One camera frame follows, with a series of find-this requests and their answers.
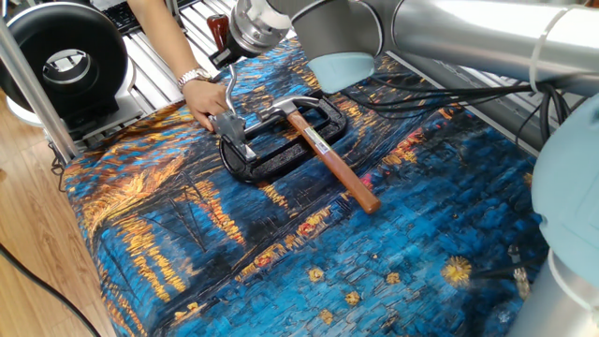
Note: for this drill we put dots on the starry night print cloth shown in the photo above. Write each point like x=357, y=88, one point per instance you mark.
x=327, y=262

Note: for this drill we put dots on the black iron C-clamp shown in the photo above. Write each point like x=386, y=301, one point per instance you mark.
x=281, y=164

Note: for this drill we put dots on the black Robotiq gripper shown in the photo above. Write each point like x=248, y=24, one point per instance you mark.
x=224, y=58

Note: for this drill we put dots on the silver wristwatch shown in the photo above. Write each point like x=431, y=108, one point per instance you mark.
x=192, y=77

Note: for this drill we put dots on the black keyboard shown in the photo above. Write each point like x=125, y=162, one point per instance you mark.
x=119, y=16

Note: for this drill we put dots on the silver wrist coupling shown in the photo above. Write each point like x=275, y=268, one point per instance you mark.
x=248, y=39

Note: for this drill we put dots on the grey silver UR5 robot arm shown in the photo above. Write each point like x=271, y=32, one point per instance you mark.
x=468, y=37

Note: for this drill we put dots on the black round fan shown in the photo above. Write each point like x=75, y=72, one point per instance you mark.
x=28, y=37

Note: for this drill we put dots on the aluminium frame post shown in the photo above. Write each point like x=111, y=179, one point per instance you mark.
x=33, y=84

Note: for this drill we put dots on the person's bare hand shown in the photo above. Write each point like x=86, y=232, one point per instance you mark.
x=203, y=100

